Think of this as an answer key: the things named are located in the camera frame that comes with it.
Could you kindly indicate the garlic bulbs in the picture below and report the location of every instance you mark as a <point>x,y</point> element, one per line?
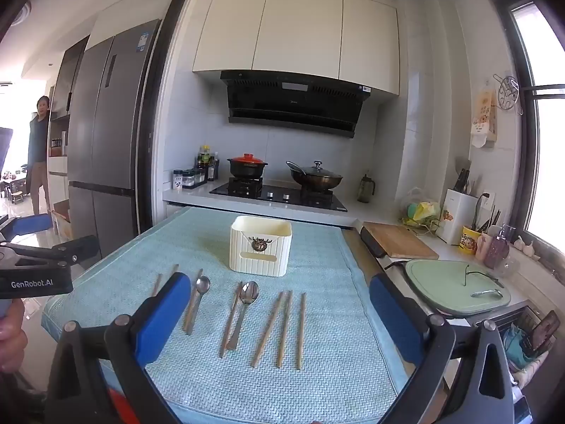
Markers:
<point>525,247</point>

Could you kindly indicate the person's left hand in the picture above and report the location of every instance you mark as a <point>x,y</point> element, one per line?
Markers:
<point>12,340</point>

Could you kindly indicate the metal spoon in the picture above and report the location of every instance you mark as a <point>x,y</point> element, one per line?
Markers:
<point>203,285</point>
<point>250,292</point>

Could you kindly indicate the white spice jar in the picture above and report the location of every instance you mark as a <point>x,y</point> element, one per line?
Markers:
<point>178,181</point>

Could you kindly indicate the window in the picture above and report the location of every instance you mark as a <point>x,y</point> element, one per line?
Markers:
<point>547,163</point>

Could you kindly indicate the plastic bag with green items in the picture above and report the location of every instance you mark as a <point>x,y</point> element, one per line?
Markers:
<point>421,212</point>

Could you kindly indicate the pink soap bottle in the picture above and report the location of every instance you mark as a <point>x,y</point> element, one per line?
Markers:
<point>499,247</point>

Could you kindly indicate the dark tall cabinet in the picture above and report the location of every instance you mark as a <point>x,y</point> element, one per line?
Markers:
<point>66,84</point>

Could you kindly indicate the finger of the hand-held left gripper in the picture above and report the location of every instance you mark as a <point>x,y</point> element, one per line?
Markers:
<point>79,247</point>
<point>31,226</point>

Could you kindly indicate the pale green cutting board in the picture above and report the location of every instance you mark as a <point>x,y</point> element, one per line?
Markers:
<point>441,287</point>

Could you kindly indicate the wall paper holder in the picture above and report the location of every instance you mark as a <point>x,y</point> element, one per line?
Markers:
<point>483,119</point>

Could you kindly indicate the white kitchen counter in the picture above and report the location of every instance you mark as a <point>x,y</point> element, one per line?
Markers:
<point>194,195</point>

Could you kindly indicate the black wok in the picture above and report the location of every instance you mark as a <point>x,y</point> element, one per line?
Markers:
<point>315,183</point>

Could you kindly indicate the yellow cup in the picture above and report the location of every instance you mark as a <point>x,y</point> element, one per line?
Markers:
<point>470,240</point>

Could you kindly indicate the black clay pot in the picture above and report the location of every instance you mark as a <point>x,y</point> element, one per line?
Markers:
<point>247,171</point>

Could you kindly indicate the ceiling air vent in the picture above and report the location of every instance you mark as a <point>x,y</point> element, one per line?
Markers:
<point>23,13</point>

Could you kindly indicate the glass wok lid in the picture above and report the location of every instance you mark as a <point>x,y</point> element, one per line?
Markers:
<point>315,171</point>

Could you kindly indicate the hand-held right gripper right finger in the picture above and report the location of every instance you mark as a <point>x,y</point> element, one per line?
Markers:
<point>397,322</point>

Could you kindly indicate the white wall socket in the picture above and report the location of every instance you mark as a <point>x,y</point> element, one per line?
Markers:
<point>487,202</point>

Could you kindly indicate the black range hood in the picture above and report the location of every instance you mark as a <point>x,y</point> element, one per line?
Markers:
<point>291,101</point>

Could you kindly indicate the yellow-capped sauce bottle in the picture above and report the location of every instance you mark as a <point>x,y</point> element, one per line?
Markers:
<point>204,163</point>

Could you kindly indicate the wooden cutting board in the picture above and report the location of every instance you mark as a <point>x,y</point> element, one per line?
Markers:
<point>401,240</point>

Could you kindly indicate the cardboard box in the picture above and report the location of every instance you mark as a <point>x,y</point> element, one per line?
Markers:
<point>62,221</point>

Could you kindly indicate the dark sauce bottle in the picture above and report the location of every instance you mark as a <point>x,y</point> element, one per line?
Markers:
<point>213,168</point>

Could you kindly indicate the teal woven mat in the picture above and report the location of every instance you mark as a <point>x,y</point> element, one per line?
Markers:
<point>326,318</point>

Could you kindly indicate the grey refrigerator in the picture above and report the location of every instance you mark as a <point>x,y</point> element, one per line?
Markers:
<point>110,141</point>

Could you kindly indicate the white knife block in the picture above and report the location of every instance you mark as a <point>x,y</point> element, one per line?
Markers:
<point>454,216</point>

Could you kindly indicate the red pot lid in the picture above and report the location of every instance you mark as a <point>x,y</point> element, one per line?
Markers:
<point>247,159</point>

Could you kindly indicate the cream utensil holder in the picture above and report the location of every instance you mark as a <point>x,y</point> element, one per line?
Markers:
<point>247,238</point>

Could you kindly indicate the white wall cabinet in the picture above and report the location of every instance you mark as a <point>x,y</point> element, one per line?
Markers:
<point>295,31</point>

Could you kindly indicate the black gas stove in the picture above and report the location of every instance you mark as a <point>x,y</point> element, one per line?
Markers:
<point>278,196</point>

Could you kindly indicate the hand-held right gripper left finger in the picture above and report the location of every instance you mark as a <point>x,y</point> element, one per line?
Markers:
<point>164,318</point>

